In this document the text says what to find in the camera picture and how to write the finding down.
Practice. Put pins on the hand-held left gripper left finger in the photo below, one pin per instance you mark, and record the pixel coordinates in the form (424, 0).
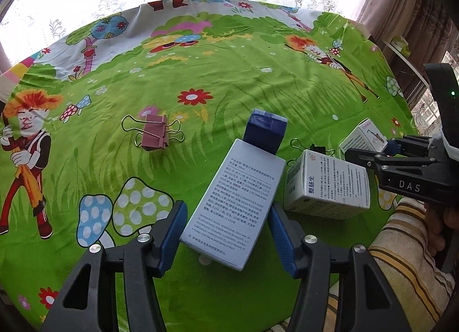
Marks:
(173, 235)

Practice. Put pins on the pink binder clip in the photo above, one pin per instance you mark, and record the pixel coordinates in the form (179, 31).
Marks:
(154, 131)

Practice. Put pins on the white medicine box red figure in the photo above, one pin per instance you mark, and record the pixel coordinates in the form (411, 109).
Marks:
(333, 188)

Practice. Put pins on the white board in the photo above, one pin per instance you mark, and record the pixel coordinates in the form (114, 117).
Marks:
(408, 59)

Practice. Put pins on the brown drape curtain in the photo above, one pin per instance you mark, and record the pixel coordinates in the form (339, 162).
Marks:
(412, 2)

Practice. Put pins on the black binder clip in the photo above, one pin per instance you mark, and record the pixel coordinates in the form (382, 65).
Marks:
(315, 149)

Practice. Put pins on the green white packet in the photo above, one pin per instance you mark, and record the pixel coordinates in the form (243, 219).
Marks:
(401, 44)

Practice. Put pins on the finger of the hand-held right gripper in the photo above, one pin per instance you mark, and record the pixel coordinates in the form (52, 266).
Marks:
(362, 158)
(392, 145)

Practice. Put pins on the green cartoon printed cloth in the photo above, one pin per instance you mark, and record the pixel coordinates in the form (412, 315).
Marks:
(107, 160)

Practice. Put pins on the small white box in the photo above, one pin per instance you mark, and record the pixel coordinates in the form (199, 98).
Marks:
(364, 136)

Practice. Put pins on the person's right hand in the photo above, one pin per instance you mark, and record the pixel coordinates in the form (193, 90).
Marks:
(437, 231)

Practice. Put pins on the white box with blue top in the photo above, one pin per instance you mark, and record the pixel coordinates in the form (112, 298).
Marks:
(233, 203)

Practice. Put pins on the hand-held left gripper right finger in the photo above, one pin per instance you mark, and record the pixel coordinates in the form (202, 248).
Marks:
(283, 240)

